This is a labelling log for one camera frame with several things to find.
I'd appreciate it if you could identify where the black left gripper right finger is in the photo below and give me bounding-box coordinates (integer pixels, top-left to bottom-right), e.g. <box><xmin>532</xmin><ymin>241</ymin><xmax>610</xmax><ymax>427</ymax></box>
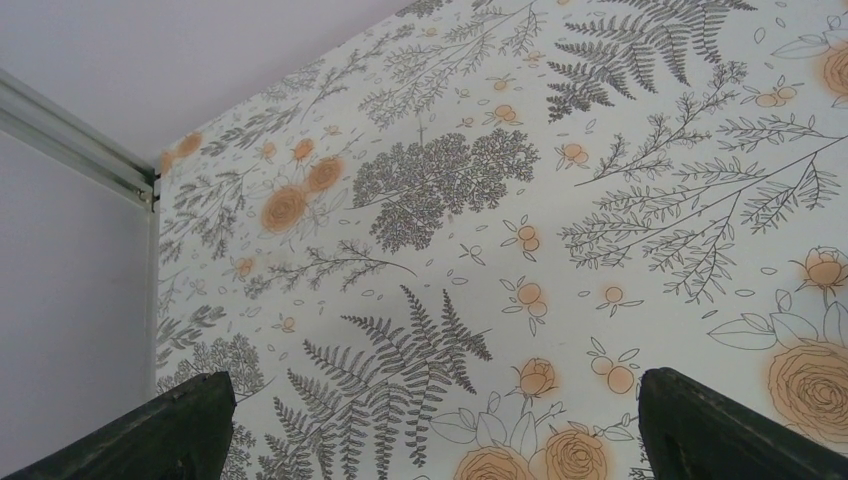
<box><xmin>638</xmin><ymin>367</ymin><xmax>847</xmax><ymax>480</ymax></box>

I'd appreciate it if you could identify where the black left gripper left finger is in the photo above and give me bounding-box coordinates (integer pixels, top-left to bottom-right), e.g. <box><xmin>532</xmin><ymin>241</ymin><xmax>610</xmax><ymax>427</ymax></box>
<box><xmin>7</xmin><ymin>371</ymin><xmax>237</xmax><ymax>479</ymax></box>

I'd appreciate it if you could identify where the floral table mat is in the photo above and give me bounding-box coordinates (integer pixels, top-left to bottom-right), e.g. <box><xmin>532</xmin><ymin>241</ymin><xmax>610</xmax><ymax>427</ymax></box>
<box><xmin>156</xmin><ymin>1</ymin><xmax>847</xmax><ymax>479</ymax></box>

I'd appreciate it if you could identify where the left aluminium frame post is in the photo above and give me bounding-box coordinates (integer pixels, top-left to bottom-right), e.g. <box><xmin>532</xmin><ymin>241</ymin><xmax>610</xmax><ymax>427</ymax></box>
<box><xmin>1</xmin><ymin>69</ymin><xmax>160</xmax><ymax>396</ymax></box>

